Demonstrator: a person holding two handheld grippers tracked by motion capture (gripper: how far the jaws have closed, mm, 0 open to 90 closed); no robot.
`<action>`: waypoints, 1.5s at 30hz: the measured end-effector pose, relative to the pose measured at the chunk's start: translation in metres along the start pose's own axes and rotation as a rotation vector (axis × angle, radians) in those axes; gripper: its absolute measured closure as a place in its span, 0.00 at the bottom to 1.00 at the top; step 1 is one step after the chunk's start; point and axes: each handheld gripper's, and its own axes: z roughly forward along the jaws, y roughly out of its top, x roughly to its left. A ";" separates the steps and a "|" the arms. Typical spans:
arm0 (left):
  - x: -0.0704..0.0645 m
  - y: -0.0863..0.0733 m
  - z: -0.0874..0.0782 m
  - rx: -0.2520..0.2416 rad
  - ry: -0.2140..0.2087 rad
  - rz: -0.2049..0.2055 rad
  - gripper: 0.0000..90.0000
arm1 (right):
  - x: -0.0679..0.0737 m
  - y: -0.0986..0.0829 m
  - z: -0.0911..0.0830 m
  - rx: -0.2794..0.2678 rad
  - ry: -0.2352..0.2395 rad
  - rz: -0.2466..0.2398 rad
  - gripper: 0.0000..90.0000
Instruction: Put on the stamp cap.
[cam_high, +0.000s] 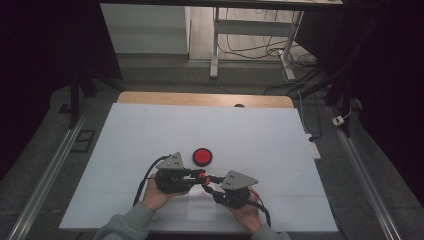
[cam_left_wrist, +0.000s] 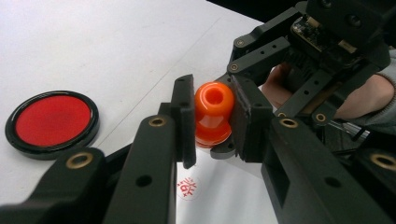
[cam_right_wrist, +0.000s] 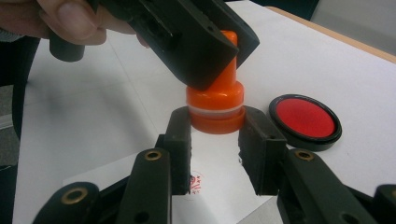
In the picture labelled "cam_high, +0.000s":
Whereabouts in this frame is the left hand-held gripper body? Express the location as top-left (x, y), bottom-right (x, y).
top-left (154, 151), bottom-right (193, 195)

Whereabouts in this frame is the black curtain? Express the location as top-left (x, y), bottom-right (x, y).
top-left (0, 0), bottom-right (123, 183)
top-left (294, 0), bottom-right (424, 209)

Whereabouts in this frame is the black rectangular floor frame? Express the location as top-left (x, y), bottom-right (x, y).
top-left (70, 129), bottom-right (97, 154)

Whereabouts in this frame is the right hand-held gripper black cable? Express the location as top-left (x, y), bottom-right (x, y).
top-left (248, 189), bottom-right (272, 228)

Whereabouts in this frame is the left hand-held gripper black cable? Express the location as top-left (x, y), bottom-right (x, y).
top-left (132, 154), bottom-right (172, 208)

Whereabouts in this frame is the person's left hand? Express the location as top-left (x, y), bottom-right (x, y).
top-left (142, 173), bottom-right (188, 213)

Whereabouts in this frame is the thin black cable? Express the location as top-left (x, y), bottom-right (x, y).
top-left (308, 91), bottom-right (324, 143)

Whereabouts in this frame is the black stand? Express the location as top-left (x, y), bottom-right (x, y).
top-left (67, 64), bottom-right (125, 130)

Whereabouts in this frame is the tangle of floor cables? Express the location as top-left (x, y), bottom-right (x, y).
top-left (218, 7), bottom-right (318, 69)

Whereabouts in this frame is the round black red ink pad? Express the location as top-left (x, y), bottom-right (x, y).
top-left (192, 147), bottom-right (214, 168)

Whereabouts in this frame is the metal floor rail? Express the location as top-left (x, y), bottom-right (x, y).
top-left (6, 108), bottom-right (90, 240)
top-left (327, 105), bottom-right (403, 240)

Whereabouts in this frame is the person's right hand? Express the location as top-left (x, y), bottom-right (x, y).
top-left (225, 189), bottom-right (263, 235)

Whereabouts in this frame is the hand-held gripper black cable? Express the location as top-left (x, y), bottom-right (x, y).
top-left (132, 154), bottom-right (172, 208)
top-left (248, 189), bottom-right (272, 228)

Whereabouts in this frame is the white power strip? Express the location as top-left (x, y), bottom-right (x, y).
top-left (305, 133), bottom-right (322, 160)

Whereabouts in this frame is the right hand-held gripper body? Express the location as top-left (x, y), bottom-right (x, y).
top-left (212, 169), bottom-right (260, 210)

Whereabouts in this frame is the white cabinet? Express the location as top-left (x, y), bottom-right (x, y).
top-left (100, 3), bottom-right (191, 55)

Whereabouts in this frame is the thick black floor cable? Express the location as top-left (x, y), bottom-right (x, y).
top-left (263, 66), bottom-right (323, 96)

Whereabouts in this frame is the white desk frame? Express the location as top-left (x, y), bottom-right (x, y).
top-left (209, 5), bottom-right (305, 82)

